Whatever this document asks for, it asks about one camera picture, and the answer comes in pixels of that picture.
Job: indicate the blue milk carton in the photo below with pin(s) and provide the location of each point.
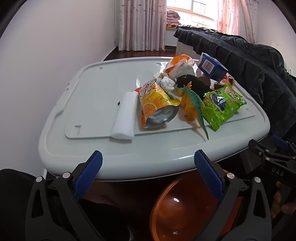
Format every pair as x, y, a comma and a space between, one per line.
211, 67

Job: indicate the white plastic storage box lid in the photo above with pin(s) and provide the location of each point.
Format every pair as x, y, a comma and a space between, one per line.
83, 117

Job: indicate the pink curtain right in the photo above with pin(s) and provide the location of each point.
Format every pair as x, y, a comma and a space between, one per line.
238, 18

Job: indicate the orange green toy dinosaur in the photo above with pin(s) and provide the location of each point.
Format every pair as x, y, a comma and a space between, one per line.
192, 105

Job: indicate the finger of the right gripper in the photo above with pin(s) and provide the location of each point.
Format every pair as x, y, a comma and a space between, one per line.
280, 143
266, 154

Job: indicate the pink striped curtain left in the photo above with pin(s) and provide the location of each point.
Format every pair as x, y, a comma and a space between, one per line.
142, 25

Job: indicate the black sock bundle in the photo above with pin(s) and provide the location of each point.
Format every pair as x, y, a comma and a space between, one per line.
196, 85

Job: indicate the white cylindrical jar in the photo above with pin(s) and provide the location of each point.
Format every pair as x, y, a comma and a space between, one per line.
205, 80

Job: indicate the folded pink quilt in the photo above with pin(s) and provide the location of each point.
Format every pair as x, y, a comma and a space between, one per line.
172, 19

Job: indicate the white tissue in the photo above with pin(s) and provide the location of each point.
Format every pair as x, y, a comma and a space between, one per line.
167, 84

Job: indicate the white bed frame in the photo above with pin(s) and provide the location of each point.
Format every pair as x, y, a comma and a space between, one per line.
187, 50

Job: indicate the red white carton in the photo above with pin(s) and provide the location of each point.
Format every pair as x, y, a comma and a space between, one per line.
228, 80

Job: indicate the orange plastic trash bucket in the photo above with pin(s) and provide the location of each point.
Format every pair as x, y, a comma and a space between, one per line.
183, 209

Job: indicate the brown plush toy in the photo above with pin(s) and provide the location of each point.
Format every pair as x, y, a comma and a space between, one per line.
218, 85

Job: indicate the green snack bag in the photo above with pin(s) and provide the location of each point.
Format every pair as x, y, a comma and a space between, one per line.
220, 105

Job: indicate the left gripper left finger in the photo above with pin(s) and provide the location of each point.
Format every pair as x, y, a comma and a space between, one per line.
53, 211

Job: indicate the person's right hand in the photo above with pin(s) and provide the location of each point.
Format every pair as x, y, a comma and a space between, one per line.
280, 203

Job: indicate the white foam block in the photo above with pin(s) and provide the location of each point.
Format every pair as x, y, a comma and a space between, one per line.
123, 128

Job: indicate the dark blanket on bed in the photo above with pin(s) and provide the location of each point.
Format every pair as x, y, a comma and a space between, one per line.
259, 69

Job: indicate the orange juice snack pouch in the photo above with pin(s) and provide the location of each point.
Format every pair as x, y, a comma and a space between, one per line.
157, 107

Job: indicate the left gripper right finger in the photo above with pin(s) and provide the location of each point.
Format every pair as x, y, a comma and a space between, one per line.
243, 210

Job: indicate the orange white plastic bag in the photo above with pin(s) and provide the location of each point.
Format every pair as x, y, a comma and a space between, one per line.
177, 65

